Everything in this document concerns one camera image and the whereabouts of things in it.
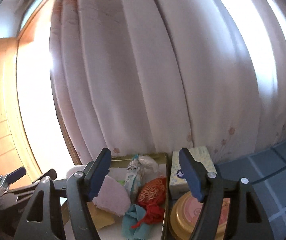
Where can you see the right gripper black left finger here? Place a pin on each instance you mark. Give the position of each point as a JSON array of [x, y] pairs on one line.
[[82, 187]]

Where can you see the gold metal tray box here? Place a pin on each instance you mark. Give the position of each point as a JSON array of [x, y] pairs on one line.
[[118, 170]]

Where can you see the pink floral curtain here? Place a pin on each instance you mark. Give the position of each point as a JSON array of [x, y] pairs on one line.
[[150, 76]]

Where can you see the yellow sponge cloth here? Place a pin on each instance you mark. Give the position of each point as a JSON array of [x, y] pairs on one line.
[[100, 217]]

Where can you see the clear plastic item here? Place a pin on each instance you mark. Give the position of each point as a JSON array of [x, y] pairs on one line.
[[149, 164]]

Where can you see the pink fuzzy cloth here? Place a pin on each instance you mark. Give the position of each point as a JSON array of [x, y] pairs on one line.
[[112, 197]]

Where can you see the pale yellow tissue box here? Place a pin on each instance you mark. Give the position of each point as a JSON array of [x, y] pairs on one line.
[[189, 172]]

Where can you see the teal cloth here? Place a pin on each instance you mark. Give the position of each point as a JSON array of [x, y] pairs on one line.
[[132, 228]]

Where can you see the wooden door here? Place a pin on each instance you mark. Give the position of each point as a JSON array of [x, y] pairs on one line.
[[15, 151]]

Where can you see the teal white wipes packet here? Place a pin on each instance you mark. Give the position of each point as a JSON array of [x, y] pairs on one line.
[[134, 176]]

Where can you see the round gold pink tin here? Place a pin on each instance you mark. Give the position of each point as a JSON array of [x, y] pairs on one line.
[[185, 213]]

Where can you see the red gold drawstring pouch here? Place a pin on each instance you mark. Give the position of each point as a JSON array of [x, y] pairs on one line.
[[152, 197]]

